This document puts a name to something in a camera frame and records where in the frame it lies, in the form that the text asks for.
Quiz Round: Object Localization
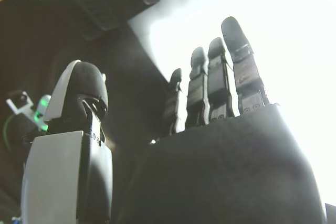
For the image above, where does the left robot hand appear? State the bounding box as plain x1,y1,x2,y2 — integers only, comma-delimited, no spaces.
20,16,328,224

